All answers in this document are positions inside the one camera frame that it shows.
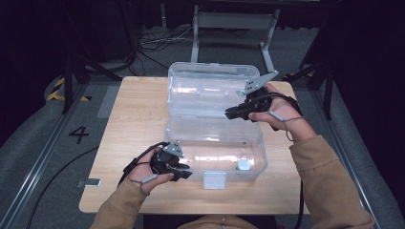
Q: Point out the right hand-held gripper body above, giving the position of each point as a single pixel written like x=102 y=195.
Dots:
x=254 y=84

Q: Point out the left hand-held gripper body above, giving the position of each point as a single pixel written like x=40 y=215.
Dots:
x=162 y=162

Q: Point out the clear plastic storage box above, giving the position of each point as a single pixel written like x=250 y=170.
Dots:
x=216 y=95

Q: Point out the small white round jar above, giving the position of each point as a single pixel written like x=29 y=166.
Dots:
x=243 y=164

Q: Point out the person's left hand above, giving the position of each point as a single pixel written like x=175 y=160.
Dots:
x=138 y=173

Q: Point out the person's right hand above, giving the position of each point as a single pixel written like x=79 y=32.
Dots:
x=286 y=111

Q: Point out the person's torso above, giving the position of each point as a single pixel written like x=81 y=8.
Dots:
x=216 y=222

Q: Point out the grey metal stand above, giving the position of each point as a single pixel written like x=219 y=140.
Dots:
x=234 y=19

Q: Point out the black tripod stand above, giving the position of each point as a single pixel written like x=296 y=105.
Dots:
x=328 y=89
x=68 y=82

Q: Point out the silver tape piece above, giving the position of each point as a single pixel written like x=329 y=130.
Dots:
x=90 y=182

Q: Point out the yellow and black floor tape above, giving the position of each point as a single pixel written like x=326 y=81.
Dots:
x=55 y=93

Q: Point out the metal floor rail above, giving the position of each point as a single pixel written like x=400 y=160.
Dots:
x=344 y=159
x=38 y=165

